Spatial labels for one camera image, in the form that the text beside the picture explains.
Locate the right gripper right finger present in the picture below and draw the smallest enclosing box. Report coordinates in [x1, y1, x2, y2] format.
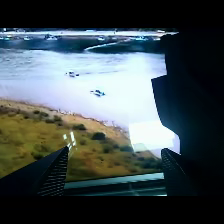
[160, 147, 198, 197]

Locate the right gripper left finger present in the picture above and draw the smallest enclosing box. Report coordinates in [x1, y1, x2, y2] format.
[0, 145, 70, 197]

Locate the black garment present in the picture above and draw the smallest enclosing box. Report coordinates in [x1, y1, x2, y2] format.
[150, 30, 224, 197]

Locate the silver frame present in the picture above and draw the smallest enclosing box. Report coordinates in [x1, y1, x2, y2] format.
[63, 172, 168, 197]

